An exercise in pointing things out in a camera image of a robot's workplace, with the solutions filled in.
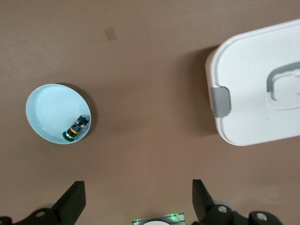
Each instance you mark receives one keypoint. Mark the light blue round plate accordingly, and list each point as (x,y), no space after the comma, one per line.
(51,107)

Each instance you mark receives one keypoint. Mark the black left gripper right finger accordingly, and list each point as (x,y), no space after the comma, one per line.
(206,211)

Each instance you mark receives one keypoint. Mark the white lidded lunch box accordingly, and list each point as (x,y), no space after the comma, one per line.
(248,75)

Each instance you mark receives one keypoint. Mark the brown tape patch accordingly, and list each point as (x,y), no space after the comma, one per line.
(110,34)

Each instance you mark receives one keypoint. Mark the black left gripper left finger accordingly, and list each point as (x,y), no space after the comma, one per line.
(70,206)

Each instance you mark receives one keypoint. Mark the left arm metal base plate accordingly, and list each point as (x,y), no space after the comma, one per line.
(179,218)

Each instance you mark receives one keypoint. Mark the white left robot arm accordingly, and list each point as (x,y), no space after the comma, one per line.
(155,223)

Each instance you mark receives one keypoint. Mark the green push button switch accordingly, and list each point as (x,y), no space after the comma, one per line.
(76,129)

